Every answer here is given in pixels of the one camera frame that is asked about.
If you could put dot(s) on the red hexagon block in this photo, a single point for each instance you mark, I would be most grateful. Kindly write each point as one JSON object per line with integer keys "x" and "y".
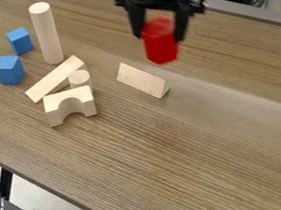
{"x": 160, "y": 41}

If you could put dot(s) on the wooden triangle block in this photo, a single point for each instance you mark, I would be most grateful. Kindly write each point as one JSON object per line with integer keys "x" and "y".
{"x": 142, "y": 80}

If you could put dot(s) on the short wooden cylinder block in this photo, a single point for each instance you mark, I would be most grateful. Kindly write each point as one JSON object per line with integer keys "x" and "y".
{"x": 80, "y": 80}

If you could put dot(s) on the long wooden cylinder block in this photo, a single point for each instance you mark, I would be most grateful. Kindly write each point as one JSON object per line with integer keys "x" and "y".
{"x": 46, "y": 33}

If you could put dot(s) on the flat wooden plank block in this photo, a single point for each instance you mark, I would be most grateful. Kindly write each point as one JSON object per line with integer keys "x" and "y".
{"x": 55, "y": 78}

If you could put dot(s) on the wooden arch block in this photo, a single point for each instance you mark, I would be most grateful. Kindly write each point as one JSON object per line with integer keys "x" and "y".
{"x": 69, "y": 104}

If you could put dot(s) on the blue block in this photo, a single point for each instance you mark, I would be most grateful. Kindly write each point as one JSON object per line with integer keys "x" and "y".
{"x": 19, "y": 40}
{"x": 9, "y": 69}

